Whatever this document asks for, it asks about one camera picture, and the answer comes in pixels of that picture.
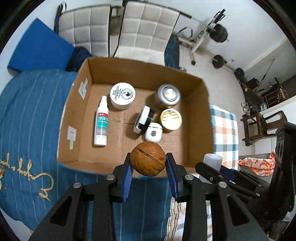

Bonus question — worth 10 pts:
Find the small white cylinder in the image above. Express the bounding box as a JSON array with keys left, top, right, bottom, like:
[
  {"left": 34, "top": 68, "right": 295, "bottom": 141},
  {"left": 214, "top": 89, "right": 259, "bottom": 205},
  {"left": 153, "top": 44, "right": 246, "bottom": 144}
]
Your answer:
[{"left": 203, "top": 153, "right": 223, "bottom": 171}]

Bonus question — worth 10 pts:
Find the brown walnut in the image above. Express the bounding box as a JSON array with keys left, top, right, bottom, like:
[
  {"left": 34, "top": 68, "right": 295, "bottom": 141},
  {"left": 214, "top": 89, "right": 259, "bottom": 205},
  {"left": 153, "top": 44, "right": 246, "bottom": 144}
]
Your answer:
[{"left": 130, "top": 141, "right": 167, "bottom": 177}]

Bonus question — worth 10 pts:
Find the white spray bottle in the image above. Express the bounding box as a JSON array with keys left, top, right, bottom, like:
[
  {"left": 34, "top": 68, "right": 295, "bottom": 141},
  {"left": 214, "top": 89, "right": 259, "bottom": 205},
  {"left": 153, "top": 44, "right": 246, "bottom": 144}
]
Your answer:
[{"left": 94, "top": 95, "right": 109, "bottom": 146}]

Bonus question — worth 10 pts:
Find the black and white round case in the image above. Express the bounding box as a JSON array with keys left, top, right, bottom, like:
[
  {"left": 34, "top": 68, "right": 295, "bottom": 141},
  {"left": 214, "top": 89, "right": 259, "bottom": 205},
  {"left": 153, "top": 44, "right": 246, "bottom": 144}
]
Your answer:
[{"left": 133, "top": 105, "right": 154, "bottom": 134}]

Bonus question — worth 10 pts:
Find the orange white patterned cloth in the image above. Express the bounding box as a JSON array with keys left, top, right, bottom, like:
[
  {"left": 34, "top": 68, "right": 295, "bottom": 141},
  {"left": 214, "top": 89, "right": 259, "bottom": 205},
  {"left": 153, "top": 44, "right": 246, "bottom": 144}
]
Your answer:
[{"left": 238, "top": 151, "right": 276, "bottom": 177}]

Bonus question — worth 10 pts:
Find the dark wooden chair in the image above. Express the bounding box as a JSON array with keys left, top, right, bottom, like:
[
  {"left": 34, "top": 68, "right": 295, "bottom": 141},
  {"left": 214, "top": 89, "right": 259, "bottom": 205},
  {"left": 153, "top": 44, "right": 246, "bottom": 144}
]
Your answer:
[{"left": 240, "top": 110, "right": 287, "bottom": 147}]

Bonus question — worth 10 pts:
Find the plaid checkered cloth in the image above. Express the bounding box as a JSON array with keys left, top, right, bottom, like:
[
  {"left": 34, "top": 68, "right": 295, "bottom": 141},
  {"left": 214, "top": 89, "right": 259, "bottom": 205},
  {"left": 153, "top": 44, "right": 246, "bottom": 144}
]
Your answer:
[{"left": 163, "top": 105, "right": 239, "bottom": 240}]

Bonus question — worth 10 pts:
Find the gold round tin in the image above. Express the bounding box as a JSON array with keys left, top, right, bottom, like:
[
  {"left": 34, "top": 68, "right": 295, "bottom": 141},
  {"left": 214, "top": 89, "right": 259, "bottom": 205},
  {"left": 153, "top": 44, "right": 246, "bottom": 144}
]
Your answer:
[{"left": 160, "top": 108, "right": 183, "bottom": 132}]

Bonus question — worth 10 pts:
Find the white earbud case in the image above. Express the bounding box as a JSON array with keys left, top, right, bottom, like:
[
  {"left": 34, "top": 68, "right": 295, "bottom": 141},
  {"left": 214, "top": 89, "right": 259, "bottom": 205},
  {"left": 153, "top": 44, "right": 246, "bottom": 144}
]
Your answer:
[{"left": 144, "top": 122, "right": 163, "bottom": 143}]

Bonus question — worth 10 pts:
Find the silver round tin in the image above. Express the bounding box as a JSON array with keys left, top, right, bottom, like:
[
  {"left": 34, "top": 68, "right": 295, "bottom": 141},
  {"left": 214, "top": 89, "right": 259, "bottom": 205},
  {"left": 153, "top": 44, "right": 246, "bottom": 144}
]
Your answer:
[{"left": 154, "top": 83, "right": 181, "bottom": 108}]

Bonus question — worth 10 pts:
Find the barbell on floor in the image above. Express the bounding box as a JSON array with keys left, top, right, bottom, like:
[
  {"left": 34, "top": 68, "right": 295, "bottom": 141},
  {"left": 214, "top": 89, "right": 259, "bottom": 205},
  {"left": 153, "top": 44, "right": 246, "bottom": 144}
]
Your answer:
[{"left": 212, "top": 55, "right": 245, "bottom": 81}]

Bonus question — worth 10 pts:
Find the blue striped cloth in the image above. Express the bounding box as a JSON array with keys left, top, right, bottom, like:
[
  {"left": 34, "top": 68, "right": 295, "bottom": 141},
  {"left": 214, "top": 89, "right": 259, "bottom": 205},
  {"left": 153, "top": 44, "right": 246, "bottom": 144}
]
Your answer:
[{"left": 1, "top": 70, "right": 172, "bottom": 240}]

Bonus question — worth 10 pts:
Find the milk carton cardboard box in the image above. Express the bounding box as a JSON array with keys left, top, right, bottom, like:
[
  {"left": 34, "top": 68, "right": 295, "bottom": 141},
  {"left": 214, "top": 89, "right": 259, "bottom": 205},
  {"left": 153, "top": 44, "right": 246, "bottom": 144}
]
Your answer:
[{"left": 57, "top": 57, "right": 215, "bottom": 178}]

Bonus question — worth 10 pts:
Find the white round jar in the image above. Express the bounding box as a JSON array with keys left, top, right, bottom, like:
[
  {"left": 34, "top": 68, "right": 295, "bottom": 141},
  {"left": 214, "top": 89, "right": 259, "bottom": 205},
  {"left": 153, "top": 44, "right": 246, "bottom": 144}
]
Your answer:
[{"left": 109, "top": 82, "right": 136, "bottom": 110}]

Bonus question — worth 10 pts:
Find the barbell on rack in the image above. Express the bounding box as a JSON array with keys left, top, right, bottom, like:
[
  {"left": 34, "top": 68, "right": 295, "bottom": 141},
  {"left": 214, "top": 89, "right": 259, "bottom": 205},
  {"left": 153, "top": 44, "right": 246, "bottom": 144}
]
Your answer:
[{"left": 124, "top": 0, "right": 230, "bottom": 43}]

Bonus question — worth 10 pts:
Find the white quilted chair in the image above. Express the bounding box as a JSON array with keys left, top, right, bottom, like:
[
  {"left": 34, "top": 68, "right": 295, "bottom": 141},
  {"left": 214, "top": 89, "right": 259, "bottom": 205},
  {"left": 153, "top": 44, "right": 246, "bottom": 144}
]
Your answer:
[{"left": 114, "top": 1, "right": 180, "bottom": 66}]

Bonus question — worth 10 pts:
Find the blue foam mat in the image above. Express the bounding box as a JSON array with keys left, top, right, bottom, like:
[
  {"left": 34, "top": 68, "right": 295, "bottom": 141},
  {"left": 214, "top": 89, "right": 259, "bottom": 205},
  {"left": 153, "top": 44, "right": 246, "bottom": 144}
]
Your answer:
[{"left": 8, "top": 18, "right": 74, "bottom": 72}]

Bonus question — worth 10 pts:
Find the white quilted cushion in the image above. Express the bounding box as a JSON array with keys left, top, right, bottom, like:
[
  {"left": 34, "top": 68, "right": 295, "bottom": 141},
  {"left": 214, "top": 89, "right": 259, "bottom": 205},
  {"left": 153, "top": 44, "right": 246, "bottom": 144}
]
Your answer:
[{"left": 54, "top": 4, "right": 111, "bottom": 58}]

